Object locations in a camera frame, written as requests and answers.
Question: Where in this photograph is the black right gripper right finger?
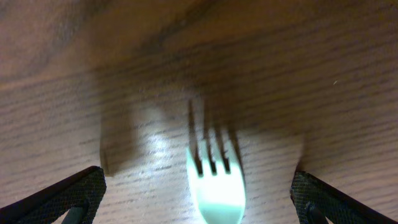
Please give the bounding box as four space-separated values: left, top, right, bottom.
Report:
290 171 395 224

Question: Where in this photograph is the mint green plastic fork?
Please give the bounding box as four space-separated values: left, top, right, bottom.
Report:
186 139 246 224

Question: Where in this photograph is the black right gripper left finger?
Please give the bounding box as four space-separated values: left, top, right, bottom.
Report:
1 166 106 223

